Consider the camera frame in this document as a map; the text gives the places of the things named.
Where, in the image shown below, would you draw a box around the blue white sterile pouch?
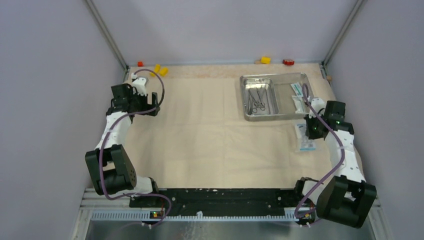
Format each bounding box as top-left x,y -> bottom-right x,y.
294,123 -> 317,152

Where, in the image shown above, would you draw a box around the teal white sterile packet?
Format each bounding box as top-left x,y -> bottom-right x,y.
290,82 -> 304,98

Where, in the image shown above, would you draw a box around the beige wrapping cloth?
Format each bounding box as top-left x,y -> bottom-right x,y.
124,75 -> 332,189

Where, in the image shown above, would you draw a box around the large steel tray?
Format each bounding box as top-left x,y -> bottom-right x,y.
239,72 -> 310,122

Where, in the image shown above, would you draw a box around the steel forceps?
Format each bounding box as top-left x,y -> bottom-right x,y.
256,87 -> 266,111

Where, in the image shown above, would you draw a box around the small steel instrument tray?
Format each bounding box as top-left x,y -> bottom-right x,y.
241,77 -> 279,117

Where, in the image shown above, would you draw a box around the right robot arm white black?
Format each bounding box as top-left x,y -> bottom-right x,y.
293,97 -> 377,229

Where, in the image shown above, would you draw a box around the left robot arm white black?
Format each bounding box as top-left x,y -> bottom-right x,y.
85,83 -> 161,195

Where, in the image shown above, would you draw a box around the yellow block left two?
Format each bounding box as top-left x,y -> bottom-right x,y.
158,67 -> 169,77

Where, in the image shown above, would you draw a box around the yellow block left one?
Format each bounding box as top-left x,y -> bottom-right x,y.
150,64 -> 161,77

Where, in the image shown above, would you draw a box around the red object at back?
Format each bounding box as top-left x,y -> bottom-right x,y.
282,58 -> 295,66

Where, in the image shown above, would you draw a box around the yellow block at back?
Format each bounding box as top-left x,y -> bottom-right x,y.
260,56 -> 272,64

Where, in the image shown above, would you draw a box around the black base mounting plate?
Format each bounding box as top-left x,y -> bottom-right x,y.
129,188 -> 302,217

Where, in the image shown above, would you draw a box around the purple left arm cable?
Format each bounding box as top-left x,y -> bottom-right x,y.
98,68 -> 173,229

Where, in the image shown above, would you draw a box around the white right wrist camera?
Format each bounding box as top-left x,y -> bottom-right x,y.
308,97 -> 327,119

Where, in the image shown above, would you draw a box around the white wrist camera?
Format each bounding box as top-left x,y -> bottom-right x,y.
131,73 -> 148,97
308,97 -> 327,119

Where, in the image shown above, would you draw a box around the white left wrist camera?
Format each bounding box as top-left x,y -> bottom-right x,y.
131,73 -> 148,97

